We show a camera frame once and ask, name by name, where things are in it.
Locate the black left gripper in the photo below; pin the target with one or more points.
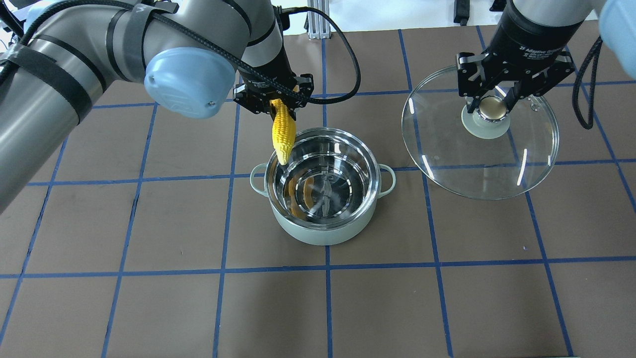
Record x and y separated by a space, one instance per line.
265 74

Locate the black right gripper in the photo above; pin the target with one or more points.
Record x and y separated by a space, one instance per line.
531 37

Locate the yellow corn cob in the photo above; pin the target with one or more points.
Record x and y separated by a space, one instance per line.
283 131

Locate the glass pot lid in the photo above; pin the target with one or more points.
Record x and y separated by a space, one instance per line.
491 153

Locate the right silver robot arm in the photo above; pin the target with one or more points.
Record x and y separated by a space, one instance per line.
616 22

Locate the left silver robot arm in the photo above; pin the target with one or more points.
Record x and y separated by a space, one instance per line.
189 56

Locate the aluminium frame post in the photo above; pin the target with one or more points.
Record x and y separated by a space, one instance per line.
317 26

